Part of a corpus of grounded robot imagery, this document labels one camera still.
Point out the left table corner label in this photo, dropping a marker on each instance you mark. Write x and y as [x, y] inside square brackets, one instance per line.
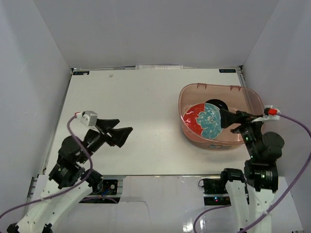
[80, 73]

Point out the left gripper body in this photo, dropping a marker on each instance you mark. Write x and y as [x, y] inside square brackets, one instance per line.
[102, 132]

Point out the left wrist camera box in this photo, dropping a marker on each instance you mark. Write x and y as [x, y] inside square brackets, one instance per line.
[87, 118]

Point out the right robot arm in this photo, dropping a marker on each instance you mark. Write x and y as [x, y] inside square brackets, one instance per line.
[253, 189]

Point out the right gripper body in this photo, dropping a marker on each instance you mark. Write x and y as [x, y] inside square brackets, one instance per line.
[249, 129]

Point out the red and teal floral plate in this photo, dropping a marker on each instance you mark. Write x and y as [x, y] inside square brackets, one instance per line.
[203, 121]

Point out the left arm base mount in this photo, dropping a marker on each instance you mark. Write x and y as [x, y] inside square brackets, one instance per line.
[106, 192]

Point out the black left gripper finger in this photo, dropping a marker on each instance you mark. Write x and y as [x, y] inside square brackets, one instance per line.
[103, 125]
[118, 137]

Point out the pink translucent plastic bin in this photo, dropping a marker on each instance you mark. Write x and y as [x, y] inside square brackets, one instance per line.
[236, 98]

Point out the right table corner label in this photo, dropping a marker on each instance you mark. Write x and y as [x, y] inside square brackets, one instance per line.
[227, 70]

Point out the table corner label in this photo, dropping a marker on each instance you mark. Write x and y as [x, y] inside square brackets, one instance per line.
[80, 73]
[227, 70]

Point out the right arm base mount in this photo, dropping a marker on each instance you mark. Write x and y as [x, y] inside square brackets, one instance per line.
[215, 192]

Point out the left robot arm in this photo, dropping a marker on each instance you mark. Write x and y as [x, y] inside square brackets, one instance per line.
[72, 179]

